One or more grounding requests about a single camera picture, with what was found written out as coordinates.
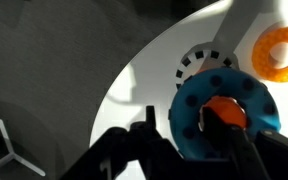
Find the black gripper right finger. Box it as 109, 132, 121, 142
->
201, 108, 272, 180

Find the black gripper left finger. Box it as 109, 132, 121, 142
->
130, 105, 166, 142

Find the blue ring with dark dots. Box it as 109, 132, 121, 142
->
168, 67, 281, 160

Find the white base with black checks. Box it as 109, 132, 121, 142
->
174, 41, 240, 91

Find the white three-legged stand base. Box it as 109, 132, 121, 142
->
0, 118, 47, 178

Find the orange peg ring holder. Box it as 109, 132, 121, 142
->
197, 66, 249, 130

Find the orange textured ring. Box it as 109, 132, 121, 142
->
251, 26, 288, 83

